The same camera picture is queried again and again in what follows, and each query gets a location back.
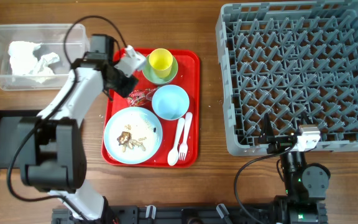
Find red snack wrapper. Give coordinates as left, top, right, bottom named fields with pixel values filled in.
left=126, top=88, right=158, bottom=106

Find yellow plastic cup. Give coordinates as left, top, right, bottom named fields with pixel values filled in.
left=149, top=49, right=173, bottom=78

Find light blue bowl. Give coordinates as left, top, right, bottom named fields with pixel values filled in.
left=152, top=85, right=190, bottom=121

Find white napkin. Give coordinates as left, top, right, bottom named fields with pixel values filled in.
left=8, top=41, right=60, bottom=83

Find white plastic spoon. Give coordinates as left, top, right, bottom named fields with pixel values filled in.
left=167, top=118, right=185, bottom=166

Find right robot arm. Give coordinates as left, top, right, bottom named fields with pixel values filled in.
left=259, top=113, right=331, bottom=224

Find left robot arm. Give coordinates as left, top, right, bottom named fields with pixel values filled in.
left=11, top=34, right=146, bottom=223

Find grey dishwasher rack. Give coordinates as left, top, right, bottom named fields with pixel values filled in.
left=215, top=1, right=358, bottom=156

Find green plastic bowl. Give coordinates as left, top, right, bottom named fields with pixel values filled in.
left=142, top=56, right=178, bottom=86

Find light blue plate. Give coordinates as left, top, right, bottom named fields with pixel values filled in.
left=104, top=107, right=163, bottom=165

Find food scraps on plate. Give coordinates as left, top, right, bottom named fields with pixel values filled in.
left=117, top=123, right=157, bottom=152

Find red serving tray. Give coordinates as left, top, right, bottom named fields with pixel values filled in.
left=101, top=49, right=200, bottom=168

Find clear plastic bin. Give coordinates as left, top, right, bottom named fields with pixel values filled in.
left=0, top=24, right=71, bottom=91

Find white plastic fork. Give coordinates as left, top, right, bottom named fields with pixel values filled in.
left=179, top=112, right=193, bottom=161

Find black plastic tray bin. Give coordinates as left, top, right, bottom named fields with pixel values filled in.
left=0, top=110, right=40, bottom=169

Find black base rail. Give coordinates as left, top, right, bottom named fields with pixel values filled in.
left=51, top=205, right=275, bottom=224

